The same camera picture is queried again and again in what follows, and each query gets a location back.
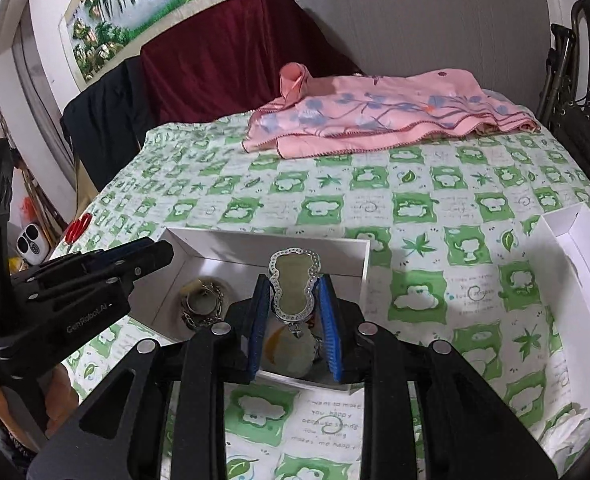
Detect white jade pendant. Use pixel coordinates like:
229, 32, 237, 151
264, 322, 326, 378

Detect silver rhinestone pendant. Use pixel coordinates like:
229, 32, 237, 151
267, 247, 324, 339

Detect white cardboard box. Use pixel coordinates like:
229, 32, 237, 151
125, 226, 372, 393

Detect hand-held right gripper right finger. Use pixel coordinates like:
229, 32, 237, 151
316, 274, 558, 480

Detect person's dark patterned clothing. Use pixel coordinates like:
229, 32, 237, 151
0, 410, 42, 467

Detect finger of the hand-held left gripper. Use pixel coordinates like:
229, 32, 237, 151
10, 236, 175, 287
24, 261, 165, 302

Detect silver chain bracelet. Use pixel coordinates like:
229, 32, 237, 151
177, 279, 234, 332

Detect person's left hand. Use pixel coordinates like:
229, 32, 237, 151
0, 362, 82, 443

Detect white device with dark circles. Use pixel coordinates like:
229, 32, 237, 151
15, 227, 52, 267

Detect dark metal folding chair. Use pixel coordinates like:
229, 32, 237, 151
534, 0, 590, 158

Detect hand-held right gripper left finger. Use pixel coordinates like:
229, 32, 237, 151
27, 274, 272, 480

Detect green patterned bed sheet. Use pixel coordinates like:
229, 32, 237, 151
50, 105, 590, 480

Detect landscape wall poster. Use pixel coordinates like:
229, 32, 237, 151
60, 0, 248, 84

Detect dark red cloth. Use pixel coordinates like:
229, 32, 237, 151
140, 0, 365, 127

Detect pink floral blanket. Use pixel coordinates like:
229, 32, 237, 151
242, 62, 542, 159

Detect red handled scissors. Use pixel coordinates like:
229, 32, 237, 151
62, 212, 94, 256

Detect white box lid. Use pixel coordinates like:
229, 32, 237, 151
528, 202, 590, 413

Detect black cloth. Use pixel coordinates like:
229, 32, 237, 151
60, 55, 157, 194

